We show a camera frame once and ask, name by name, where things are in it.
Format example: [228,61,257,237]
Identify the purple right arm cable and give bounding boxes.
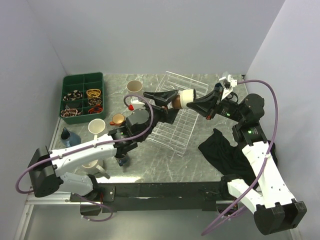
[201,79,279,236]

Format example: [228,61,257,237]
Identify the white wire dish rack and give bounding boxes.
[147,71,208,157]

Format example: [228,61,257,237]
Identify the white faceted mug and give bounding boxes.
[88,118,106,140]

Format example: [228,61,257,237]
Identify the orange ceramic mug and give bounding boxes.
[109,113,125,126]

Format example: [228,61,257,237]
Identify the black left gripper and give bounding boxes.
[139,90,182,142]

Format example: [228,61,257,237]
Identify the dark navy glazed mug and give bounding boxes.
[115,153,130,167]

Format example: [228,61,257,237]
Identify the black white bracelets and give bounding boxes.
[62,90,83,102]

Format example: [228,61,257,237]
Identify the green divided organizer tray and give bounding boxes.
[59,72,106,125]

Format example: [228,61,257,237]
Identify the brown white bracelets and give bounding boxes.
[60,107,83,118]

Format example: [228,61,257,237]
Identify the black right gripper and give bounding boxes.
[187,86,245,123]

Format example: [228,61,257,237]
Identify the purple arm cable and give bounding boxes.
[201,79,279,236]
[15,94,155,223]

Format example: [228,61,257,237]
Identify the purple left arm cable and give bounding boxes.
[15,94,155,223]

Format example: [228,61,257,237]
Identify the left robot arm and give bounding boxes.
[27,89,179,201]

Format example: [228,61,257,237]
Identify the aluminium frame rail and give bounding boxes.
[13,139,83,240]

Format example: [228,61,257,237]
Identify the black base beam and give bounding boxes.
[84,181,236,212]

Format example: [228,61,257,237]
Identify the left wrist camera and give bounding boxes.
[128,96,145,111]

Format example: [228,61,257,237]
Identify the tall beige tumbler cup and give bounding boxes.
[126,80,143,96]

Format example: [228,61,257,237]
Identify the gold bangles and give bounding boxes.
[86,88,102,99]

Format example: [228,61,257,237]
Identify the brown and cream cup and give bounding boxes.
[171,89,197,110]

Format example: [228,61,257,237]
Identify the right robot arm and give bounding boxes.
[180,83,307,235]

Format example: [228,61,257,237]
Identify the cream mug grey handle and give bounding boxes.
[81,159,110,179]

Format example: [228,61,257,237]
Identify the black cloth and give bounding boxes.
[197,128,279,186]

